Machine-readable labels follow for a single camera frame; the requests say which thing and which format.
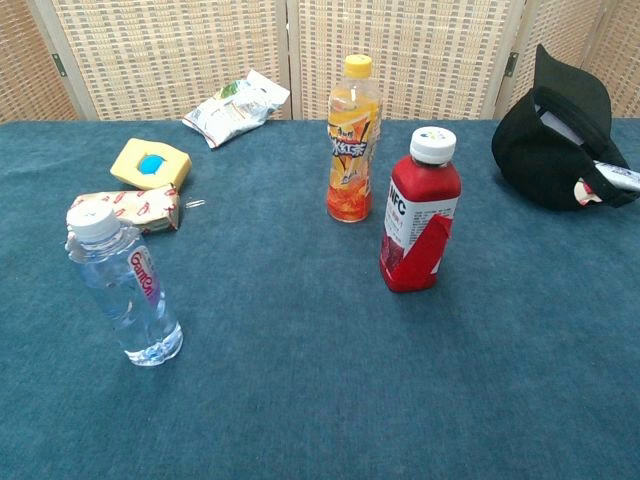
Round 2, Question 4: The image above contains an orange iced tea bottle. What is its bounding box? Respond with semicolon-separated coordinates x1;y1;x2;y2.
326;54;384;224

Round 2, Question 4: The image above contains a red juice bottle white cap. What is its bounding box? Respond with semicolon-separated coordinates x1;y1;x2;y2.
378;126;462;294

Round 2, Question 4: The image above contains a blue table cloth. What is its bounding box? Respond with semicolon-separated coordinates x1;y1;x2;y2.
0;117;640;480

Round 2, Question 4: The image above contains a white crumpled snack bag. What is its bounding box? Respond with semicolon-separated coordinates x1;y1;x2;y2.
181;68;292;150

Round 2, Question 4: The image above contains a cream red printed snack packet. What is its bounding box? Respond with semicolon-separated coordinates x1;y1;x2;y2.
68;183;181;236

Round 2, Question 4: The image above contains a yellow sponge with blue centre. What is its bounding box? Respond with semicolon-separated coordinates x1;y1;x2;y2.
109;137;193;191

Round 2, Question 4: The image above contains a clear water bottle white cap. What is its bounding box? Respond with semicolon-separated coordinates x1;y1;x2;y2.
64;203;184;368

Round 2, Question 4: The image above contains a woven rattan folding screen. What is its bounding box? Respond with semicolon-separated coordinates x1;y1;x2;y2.
0;0;640;124

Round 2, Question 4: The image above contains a black baseball cap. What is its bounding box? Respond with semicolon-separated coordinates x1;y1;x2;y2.
491;43;640;212

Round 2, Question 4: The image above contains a white marker pen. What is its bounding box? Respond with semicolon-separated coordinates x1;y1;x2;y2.
593;159;640;192

